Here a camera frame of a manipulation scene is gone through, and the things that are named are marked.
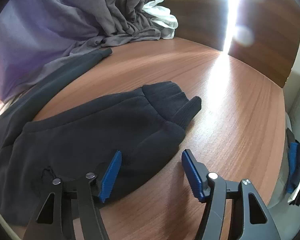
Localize black pants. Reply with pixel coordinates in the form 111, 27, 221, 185
0, 48, 202, 226

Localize folded clothes stack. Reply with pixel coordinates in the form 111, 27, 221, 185
286, 128, 300, 206

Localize purple grey curtain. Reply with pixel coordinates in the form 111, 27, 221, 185
0, 0, 162, 102

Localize white cloth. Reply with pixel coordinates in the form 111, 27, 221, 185
142, 0, 178, 40

